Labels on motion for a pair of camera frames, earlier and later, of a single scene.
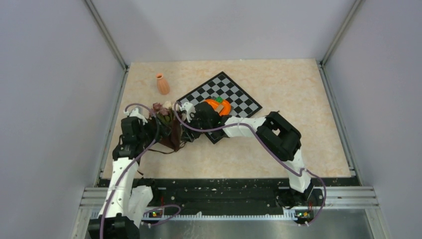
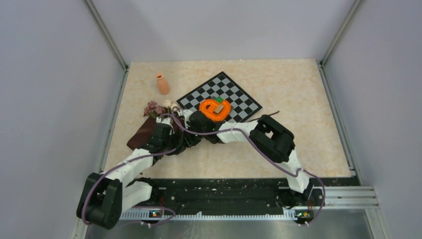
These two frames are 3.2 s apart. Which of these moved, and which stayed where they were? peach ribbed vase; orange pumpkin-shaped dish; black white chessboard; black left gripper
Moved: black left gripper
Stayed: black white chessboard; orange pumpkin-shaped dish; peach ribbed vase
